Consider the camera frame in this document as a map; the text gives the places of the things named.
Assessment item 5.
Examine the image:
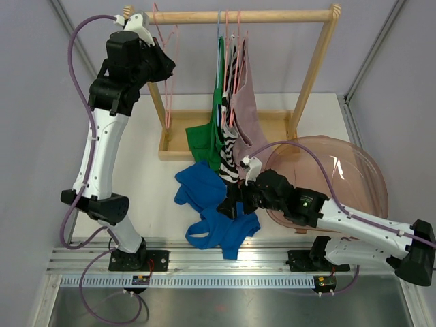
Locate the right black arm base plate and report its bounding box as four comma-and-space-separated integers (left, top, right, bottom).
286, 250, 351, 273

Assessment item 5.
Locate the black white striped tank top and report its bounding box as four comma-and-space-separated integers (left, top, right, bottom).
219, 36, 239, 183

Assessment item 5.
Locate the green tank top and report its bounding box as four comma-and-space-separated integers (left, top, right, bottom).
185, 35, 225, 172

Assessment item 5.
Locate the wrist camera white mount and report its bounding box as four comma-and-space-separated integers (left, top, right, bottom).
114, 12, 155, 46
240, 155, 262, 186

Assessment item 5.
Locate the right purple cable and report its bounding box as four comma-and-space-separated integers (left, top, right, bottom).
248, 140, 436, 297

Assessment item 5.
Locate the pink wire hanger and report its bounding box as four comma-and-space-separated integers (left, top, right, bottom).
152, 2, 180, 129

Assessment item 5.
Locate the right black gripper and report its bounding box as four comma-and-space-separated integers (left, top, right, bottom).
217, 172, 285, 219

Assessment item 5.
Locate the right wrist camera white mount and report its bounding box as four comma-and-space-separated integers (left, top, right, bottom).
240, 155, 262, 186

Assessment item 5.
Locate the pink tank top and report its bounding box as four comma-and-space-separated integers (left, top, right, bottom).
233, 35, 268, 179

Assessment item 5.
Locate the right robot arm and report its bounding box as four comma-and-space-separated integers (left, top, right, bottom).
217, 170, 435, 287

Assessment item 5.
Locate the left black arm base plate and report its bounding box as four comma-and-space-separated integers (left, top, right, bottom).
108, 250, 170, 273

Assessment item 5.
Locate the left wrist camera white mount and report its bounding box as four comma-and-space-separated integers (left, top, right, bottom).
114, 12, 155, 46

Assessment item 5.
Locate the translucent pink plastic basket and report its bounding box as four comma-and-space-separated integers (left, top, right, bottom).
265, 135, 388, 219

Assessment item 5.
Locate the blue wire hanger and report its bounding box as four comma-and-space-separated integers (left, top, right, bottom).
214, 10, 221, 127

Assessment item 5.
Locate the pink hanger of striped top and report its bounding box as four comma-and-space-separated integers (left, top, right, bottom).
221, 10, 235, 129

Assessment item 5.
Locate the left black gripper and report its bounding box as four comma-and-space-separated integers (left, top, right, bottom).
131, 37, 176, 89

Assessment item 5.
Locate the aluminium rail base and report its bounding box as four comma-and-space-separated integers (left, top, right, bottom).
46, 237, 415, 273

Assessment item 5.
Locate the wooden clothes rack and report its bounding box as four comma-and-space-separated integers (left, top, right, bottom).
123, 3, 341, 161

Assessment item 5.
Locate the blue tank top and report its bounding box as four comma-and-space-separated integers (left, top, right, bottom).
174, 161, 261, 260

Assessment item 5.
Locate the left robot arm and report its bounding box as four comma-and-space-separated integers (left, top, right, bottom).
61, 31, 175, 271

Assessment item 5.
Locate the white slotted cable duct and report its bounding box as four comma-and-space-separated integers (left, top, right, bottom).
61, 274, 315, 289

